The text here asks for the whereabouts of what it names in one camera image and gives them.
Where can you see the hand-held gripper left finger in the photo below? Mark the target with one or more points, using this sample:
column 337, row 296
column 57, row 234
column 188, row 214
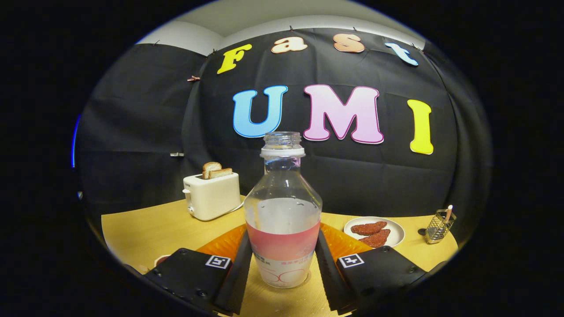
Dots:
column 238, row 281

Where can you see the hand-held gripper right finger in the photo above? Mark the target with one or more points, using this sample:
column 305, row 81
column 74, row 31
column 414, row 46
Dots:
column 330, row 281

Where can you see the clear juice bottle pink label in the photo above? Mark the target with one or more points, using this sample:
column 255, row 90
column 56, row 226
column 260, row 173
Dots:
column 282, row 211

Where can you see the brown meat patty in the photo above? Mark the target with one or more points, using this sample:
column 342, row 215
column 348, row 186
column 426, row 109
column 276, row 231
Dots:
column 376, row 239
column 368, row 228

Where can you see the white round plate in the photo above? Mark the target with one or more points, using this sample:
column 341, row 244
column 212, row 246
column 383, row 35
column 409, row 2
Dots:
column 396, row 233

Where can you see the cream toaster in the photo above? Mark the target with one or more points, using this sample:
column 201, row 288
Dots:
column 211, row 198

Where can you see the wooden table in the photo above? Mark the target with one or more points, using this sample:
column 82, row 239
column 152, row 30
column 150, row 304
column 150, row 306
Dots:
column 145, row 229

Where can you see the toast bread slice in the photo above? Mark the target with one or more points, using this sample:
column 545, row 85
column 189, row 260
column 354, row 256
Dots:
column 210, row 166
column 220, row 173

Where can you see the black backdrop cloth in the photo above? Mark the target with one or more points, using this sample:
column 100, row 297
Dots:
column 374, row 176

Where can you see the silver clip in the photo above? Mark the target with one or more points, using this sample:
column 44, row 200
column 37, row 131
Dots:
column 177, row 154

